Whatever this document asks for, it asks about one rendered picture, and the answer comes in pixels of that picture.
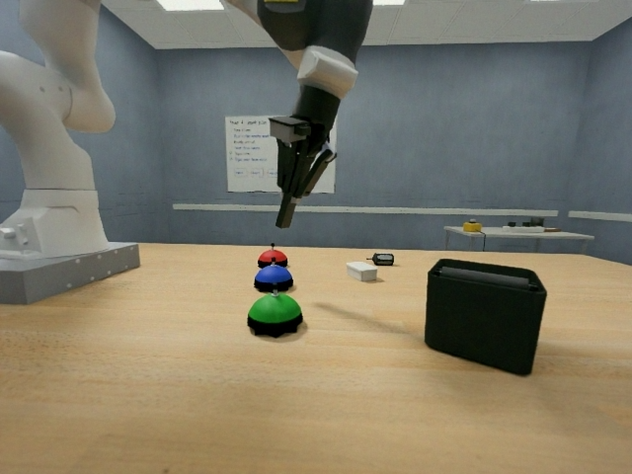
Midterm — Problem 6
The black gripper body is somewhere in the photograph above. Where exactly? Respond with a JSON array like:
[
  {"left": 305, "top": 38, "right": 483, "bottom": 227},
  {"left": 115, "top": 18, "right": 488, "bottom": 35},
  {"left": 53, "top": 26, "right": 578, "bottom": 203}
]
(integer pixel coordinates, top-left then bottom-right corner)
[{"left": 291, "top": 85, "right": 341, "bottom": 157}]

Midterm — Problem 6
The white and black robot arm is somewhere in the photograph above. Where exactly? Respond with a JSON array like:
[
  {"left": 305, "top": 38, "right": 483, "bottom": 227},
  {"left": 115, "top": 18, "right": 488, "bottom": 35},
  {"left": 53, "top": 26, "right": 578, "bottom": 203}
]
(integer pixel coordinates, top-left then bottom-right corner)
[{"left": 0, "top": 0, "right": 373, "bottom": 261}]

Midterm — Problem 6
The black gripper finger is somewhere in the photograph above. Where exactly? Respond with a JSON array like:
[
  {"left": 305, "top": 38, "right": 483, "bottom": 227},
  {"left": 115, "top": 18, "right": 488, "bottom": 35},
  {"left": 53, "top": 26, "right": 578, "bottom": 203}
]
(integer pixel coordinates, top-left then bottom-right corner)
[
  {"left": 276, "top": 138, "right": 299, "bottom": 227},
  {"left": 278, "top": 134, "right": 337, "bottom": 229}
]

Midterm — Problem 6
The blue dome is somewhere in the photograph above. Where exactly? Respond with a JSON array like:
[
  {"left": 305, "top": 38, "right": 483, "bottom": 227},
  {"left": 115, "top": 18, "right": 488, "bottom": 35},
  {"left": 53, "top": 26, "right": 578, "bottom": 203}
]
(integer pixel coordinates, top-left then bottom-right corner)
[{"left": 254, "top": 257, "right": 293, "bottom": 293}]

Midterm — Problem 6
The red bell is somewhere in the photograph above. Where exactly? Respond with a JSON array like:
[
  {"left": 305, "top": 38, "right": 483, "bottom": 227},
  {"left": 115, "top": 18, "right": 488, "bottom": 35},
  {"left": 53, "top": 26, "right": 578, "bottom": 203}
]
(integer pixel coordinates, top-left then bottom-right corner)
[{"left": 258, "top": 243, "right": 288, "bottom": 269}]

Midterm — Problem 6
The green dome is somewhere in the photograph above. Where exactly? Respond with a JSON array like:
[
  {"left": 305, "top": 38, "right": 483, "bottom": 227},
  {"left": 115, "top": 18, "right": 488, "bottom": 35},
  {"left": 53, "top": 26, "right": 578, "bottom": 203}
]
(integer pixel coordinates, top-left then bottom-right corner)
[{"left": 247, "top": 282, "right": 303, "bottom": 338}]

